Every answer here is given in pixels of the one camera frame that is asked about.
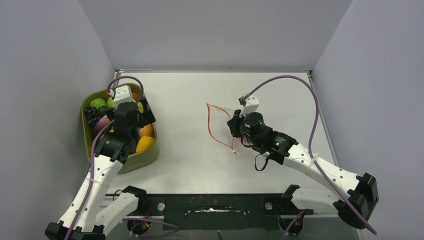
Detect black toy grapes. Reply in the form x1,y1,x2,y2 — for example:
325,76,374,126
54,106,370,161
84,106,101,128

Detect dark green toy avocado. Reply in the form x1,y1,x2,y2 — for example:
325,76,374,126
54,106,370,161
96,105,111,118

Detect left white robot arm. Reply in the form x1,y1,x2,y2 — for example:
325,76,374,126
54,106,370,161
44,99,156,240

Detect small orange toy fruit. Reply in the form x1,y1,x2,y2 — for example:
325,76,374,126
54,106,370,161
132,91,141,101

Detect yellow toy lemon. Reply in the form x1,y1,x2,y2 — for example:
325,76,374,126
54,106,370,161
135,135,155,153

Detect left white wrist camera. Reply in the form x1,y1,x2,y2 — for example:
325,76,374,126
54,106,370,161
112,85,136,107

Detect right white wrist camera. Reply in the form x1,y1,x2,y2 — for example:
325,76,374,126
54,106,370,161
238,94,259,117

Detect olive green food bin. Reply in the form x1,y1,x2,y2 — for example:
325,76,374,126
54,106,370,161
80,89,159,175

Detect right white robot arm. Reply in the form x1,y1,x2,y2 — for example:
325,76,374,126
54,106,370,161
227,109,379,229

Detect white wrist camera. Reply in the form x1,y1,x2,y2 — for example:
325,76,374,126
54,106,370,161
112,85,136,107
238,94,259,117

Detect clear zip bag orange zipper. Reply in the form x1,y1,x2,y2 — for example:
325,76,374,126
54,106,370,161
206,103,238,155

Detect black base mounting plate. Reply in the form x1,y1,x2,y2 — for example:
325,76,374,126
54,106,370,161
131,193,301,231

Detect purple toy eggplant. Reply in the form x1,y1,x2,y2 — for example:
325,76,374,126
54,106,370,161
91,115,110,139

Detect light green toy lettuce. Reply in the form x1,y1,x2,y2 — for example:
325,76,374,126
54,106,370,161
106,97,116,108

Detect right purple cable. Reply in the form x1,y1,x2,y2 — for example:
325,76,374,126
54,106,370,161
239,75,378,240

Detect peach toy fruit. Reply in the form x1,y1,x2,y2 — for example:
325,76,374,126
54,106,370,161
139,124,155,138

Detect green toy cabbage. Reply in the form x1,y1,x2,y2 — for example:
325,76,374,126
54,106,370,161
89,98,107,109

